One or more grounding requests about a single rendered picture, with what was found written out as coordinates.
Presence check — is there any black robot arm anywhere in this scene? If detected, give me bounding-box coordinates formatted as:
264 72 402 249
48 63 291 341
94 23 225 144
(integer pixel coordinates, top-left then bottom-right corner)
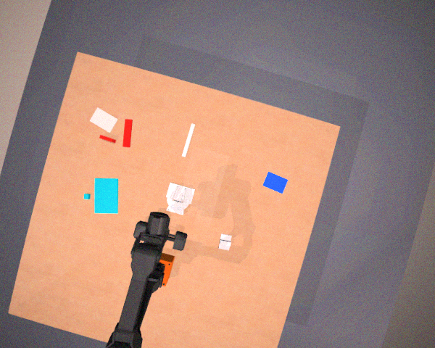
106 212 170 348

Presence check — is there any teal flat plate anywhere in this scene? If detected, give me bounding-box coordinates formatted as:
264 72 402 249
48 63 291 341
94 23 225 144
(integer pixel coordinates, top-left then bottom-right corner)
94 178 118 213

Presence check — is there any red flat bar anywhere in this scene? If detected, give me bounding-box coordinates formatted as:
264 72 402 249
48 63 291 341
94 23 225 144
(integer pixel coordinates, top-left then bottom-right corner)
123 120 133 147

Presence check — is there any blue rectangular block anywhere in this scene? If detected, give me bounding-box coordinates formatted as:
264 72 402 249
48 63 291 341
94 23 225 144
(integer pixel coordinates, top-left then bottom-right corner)
263 172 288 193

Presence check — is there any grey flat bar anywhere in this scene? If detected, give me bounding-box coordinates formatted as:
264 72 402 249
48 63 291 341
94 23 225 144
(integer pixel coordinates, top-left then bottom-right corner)
182 123 195 157

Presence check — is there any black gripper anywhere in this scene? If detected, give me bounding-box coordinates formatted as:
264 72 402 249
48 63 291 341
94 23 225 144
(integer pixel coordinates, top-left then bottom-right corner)
133 221 188 251

